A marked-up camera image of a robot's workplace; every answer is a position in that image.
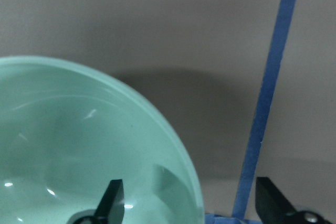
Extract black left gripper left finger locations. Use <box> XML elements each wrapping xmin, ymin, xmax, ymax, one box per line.
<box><xmin>92</xmin><ymin>179</ymin><xmax>124</xmax><ymax>224</ymax></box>

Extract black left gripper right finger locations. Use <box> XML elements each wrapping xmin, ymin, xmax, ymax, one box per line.
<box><xmin>255</xmin><ymin>177</ymin><xmax>302</xmax><ymax>224</ymax></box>

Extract light green bowl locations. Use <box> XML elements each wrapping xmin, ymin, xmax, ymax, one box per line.
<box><xmin>1</xmin><ymin>56</ymin><xmax>205</xmax><ymax>223</ymax></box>

